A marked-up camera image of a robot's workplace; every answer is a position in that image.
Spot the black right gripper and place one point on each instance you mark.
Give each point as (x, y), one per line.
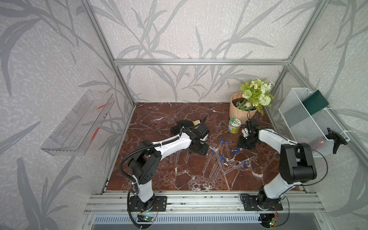
(241, 143)

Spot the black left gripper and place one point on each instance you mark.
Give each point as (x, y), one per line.
(205, 149)

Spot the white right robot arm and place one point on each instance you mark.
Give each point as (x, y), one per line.
(296, 162)

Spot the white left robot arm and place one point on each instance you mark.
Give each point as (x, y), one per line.
(141, 165)

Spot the green round tape tin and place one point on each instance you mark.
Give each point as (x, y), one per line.
(234, 125)

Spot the beige flower pot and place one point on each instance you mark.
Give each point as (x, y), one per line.
(236, 111)

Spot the green white artificial flowers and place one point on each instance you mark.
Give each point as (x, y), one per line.
(256, 94)

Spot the dark green card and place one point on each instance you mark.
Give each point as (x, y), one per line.
(315, 102)

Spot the white wire mesh basket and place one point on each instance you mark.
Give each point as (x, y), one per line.
(306, 128)

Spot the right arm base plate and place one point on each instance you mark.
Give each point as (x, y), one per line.
(260, 203)

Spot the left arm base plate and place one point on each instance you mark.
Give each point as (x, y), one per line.
(156, 203)

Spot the aluminium front rail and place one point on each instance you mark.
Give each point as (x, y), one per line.
(198, 202)

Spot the clear acrylic wall shelf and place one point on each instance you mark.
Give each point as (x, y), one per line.
(78, 129)

